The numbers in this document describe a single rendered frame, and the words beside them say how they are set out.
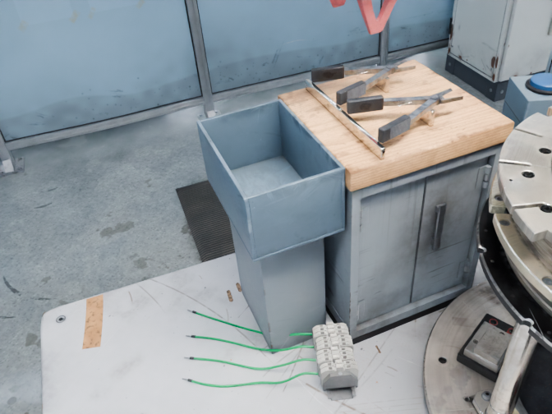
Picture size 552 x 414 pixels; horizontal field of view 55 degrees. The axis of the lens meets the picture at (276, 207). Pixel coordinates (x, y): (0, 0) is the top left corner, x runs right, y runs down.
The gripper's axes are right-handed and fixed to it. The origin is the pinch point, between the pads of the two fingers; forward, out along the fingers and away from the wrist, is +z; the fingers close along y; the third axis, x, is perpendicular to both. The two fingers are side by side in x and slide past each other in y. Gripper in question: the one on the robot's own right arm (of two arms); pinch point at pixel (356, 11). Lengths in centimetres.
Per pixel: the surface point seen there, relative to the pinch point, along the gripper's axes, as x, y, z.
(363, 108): -2.9, 7.0, 7.5
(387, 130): -3.8, 13.2, 6.4
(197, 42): 19, -186, 86
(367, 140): -5.0, 11.4, 8.3
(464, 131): 5.5, 13.7, 9.6
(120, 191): -37, -144, 123
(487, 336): 4.0, 25.1, 31.6
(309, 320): -13.6, 12.5, 33.3
